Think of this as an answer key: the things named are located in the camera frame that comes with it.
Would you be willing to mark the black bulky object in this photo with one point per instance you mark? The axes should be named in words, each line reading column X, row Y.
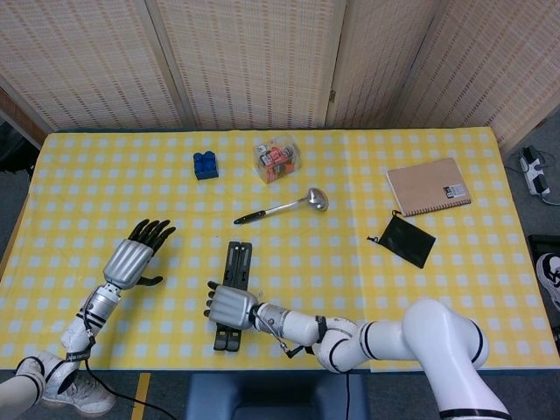
column 15, row 149

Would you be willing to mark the yellow floor tape strip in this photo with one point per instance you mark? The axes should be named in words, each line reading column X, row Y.
column 141, row 396

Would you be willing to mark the clear plastic box with pieces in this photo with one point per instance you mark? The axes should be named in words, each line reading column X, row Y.
column 277, row 159

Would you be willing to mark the black and white sneaker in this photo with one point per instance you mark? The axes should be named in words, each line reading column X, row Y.
column 550, row 273

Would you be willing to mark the white power strip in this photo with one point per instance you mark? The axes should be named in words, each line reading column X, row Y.
column 534, row 172

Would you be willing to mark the brass screen hinge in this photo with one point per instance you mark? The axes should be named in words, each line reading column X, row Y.
column 332, row 96

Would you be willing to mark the blue building block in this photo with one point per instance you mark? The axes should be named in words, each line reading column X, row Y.
column 205, row 165

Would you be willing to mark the yellow checkered tablecloth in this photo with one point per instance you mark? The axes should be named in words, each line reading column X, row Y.
column 87, row 197

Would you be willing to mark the black folding laptop stand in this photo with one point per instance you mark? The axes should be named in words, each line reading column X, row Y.
column 238, row 267

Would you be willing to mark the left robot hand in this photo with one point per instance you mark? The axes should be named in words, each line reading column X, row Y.
column 127, row 262

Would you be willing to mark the white woven screen panel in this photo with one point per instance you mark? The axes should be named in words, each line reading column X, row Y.
column 87, row 65
column 249, row 61
column 494, row 61
column 376, row 57

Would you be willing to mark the brown spiral notebook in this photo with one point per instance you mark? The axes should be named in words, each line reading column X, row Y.
column 429, row 186

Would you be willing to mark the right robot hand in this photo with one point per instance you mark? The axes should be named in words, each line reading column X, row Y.
column 232, row 306

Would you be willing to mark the dark blue padded seat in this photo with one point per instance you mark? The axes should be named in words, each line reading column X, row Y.
column 275, row 394

